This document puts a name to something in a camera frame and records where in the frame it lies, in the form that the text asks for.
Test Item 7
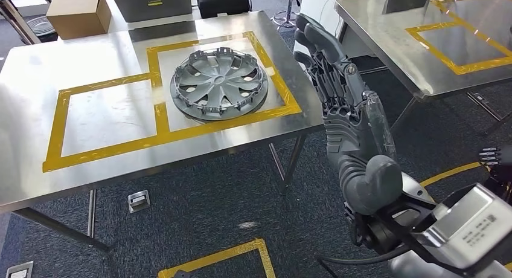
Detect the companion robot's silver hand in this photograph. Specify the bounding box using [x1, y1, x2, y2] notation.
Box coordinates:
[478, 146, 503, 167]

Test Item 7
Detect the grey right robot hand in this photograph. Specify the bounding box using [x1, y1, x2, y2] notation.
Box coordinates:
[293, 12, 404, 217]

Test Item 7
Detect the grey plastic wheel hubcap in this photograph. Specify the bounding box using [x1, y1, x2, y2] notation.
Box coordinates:
[170, 47, 269, 123]

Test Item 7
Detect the stainless steel workbench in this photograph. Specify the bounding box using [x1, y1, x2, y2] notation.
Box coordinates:
[0, 10, 325, 253]
[335, 0, 512, 135]

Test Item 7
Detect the companion humanoid robot body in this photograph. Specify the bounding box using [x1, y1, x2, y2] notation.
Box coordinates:
[485, 144, 512, 205]

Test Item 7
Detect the white cabinet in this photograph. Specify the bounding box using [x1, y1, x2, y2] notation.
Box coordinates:
[298, 0, 375, 59]

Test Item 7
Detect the black stool chrome base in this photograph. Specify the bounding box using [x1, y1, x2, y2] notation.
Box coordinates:
[272, 0, 305, 29]

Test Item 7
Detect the black carrying case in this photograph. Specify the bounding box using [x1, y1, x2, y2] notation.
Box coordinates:
[196, 0, 252, 19]

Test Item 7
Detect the metal floor socket box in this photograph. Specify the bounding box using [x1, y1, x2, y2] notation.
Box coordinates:
[4, 261, 35, 278]
[127, 190, 152, 214]

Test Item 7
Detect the grey laptop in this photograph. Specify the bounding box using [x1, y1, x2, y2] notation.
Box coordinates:
[107, 0, 194, 24]

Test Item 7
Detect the brown cardboard box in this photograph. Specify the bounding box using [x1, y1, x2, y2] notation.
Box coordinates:
[46, 0, 113, 40]

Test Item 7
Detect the black round ribbed disc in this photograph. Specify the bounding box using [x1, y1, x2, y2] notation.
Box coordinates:
[25, 16, 59, 43]

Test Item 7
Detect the black camera cable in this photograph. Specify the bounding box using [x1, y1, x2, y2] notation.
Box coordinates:
[318, 244, 413, 278]

